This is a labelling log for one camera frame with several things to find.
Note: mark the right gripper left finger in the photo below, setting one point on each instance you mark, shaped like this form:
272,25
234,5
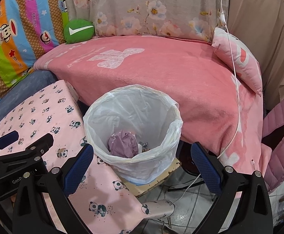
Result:
31,214

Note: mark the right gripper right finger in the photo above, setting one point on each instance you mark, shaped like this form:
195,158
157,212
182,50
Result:
253,213

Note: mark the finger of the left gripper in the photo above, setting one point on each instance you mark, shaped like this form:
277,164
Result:
8,139

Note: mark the purple cloth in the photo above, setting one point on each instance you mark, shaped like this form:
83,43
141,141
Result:
123,144

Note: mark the black white patterned scrunchie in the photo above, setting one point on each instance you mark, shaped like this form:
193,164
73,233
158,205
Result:
144,145

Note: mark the white bag lined trash bin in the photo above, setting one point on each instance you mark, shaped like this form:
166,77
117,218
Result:
151,115

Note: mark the pink quilted jacket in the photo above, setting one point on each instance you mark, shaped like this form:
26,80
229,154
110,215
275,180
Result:
273,137

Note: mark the blue grey cushion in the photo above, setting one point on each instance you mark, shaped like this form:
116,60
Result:
27,87

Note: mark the pink panda print cloth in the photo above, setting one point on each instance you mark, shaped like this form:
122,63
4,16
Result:
102,200

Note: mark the pink blanket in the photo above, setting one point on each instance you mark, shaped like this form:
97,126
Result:
219,111

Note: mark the colourful monkey print quilt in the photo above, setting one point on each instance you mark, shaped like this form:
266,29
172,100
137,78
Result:
28,30

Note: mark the green round cushion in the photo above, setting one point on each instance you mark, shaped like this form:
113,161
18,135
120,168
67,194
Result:
78,30

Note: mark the pink small pillow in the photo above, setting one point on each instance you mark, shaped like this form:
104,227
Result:
236,55

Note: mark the beige curtain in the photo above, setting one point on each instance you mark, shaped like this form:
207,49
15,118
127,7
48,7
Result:
259,24

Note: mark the grey floral pillow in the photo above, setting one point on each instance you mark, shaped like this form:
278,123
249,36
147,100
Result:
185,19

